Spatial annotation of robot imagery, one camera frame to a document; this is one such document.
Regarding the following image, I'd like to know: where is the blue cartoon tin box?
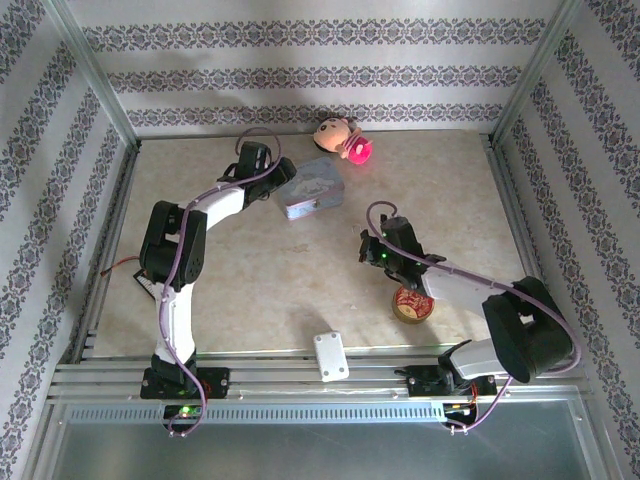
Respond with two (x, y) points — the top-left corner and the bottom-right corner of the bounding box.
(277, 156), (347, 221)

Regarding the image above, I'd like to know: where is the round red tin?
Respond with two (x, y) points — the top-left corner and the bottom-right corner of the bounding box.
(390, 285), (435, 326)

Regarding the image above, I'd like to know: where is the pink plush doll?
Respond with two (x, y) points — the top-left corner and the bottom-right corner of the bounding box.
(313, 115), (375, 168)

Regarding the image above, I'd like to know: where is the white rectangular plate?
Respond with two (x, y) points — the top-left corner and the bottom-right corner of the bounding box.
(312, 329), (350, 384)

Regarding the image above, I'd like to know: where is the small black board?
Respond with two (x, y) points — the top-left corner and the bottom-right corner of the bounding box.
(132, 268), (157, 301)

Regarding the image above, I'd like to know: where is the grey metal sheet tray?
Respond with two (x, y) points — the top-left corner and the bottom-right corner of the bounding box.
(29, 399), (609, 480)

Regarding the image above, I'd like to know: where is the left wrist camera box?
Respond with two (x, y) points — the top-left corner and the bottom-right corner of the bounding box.
(235, 141), (269, 174)

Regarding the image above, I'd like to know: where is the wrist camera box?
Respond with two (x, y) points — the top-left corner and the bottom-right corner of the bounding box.
(382, 215), (416, 251)
(235, 141), (269, 174)

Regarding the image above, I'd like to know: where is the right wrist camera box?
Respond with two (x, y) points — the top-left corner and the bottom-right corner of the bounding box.
(382, 215), (416, 251)

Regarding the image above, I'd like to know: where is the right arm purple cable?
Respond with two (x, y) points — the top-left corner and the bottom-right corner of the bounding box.
(366, 199), (583, 435)

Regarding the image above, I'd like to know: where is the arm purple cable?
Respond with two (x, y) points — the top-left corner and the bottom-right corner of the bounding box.
(158, 127), (283, 437)
(366, 199), (583, 435)

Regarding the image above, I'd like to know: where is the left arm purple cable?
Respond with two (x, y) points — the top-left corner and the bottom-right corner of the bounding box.
(158, 127), (283, 437)

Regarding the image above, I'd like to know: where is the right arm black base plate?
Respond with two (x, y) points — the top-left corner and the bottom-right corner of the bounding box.
(405, 363), (499, 399)

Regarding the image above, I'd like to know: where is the aluminium side rail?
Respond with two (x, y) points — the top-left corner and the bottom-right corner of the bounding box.
(482, 134), (569, 361)
(74, 142), (142, 364)

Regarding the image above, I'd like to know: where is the wide aluminium rail profile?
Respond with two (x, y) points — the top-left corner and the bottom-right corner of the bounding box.
(47, 349), (589, 404)

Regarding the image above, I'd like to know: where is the thin red wire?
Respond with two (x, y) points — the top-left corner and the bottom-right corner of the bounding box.
(99, 254), (142, 279)

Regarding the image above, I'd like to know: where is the slotted grey cable duct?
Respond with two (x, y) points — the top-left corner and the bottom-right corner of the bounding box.
(67, 405), (581, 425)

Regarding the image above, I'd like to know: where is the aluminium frame post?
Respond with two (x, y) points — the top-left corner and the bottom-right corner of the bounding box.
(42, 0), (142, 147)
(492, 0), (584, 146)

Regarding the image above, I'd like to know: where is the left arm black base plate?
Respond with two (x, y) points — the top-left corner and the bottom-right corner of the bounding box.
(139, 366), (231, 400)

